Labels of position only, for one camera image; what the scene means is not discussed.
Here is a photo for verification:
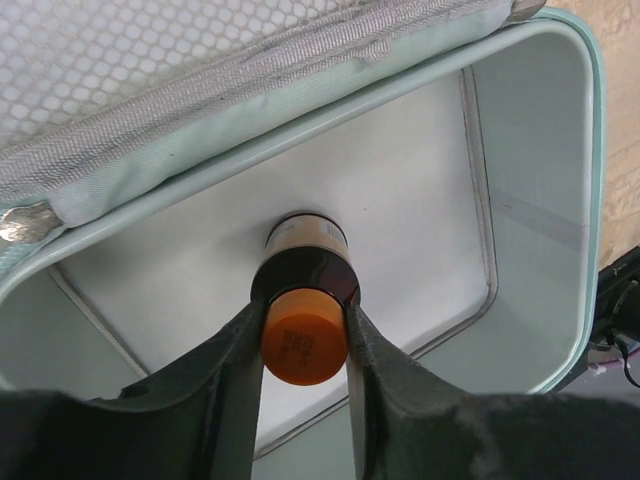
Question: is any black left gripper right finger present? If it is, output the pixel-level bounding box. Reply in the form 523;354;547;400
346;305;639;479

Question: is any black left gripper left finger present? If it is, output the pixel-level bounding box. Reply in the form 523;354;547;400
1;300;265;479

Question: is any amber medicine bottle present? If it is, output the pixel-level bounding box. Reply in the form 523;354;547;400
250;211;361;386

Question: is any mint green medicine case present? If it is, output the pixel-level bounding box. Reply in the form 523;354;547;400
1;1;605;479

